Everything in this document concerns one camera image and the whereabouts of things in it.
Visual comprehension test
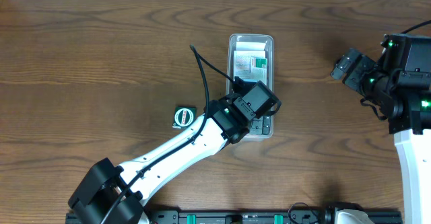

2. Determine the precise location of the left black cable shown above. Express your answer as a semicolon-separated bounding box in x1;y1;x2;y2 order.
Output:
100;44;236;224

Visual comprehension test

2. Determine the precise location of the black mounting rail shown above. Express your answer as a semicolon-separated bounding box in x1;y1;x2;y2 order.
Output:
65;210;403;224

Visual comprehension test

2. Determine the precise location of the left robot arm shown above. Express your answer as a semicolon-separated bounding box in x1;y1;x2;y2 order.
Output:
68;77;281;223

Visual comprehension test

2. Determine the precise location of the green square box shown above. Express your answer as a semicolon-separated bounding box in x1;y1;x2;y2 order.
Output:
172;106;196;129

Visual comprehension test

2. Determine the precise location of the clear plastic container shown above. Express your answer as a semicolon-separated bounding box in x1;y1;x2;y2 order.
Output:
227;34;273;141

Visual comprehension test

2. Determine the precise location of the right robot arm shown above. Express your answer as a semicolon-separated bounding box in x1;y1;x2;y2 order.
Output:
331;32;430;223

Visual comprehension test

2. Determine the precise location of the blue medicine box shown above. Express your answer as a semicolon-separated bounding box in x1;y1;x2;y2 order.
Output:
233;50;266;82

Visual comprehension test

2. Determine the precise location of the white green medicine box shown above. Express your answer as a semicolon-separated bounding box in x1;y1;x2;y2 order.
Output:
251;57;267;83

